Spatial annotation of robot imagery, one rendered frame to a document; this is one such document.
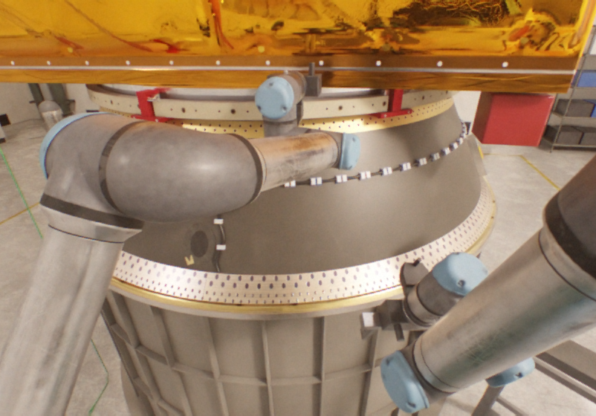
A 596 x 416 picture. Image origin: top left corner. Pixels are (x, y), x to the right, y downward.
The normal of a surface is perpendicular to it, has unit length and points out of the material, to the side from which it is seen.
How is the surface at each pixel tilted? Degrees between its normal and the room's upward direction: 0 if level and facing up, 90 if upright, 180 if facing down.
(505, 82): 90
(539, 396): 0
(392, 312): 25
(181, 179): 74
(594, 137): 90
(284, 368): 90
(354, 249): 62
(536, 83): 90
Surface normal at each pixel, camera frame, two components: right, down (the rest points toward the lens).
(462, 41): -0.15, 0.94
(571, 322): -0.36, 0.67
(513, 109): -0.22, 0.47
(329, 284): 0.11, -0.31
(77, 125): -0.24, -0.59
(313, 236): 0.12, 0.01
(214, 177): 0.57, 0.19
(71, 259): 0.37, 0.04
